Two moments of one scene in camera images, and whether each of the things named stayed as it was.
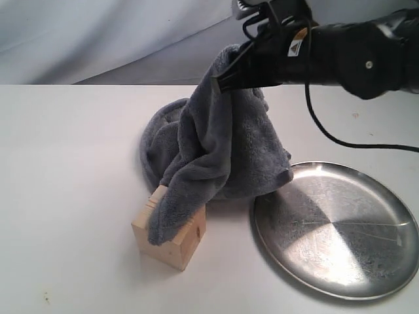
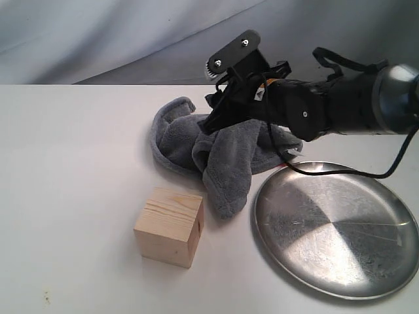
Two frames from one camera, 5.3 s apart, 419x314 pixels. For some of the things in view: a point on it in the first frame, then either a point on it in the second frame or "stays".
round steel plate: [340, 230] stays
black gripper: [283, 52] to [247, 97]
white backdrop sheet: [136, 42] stays
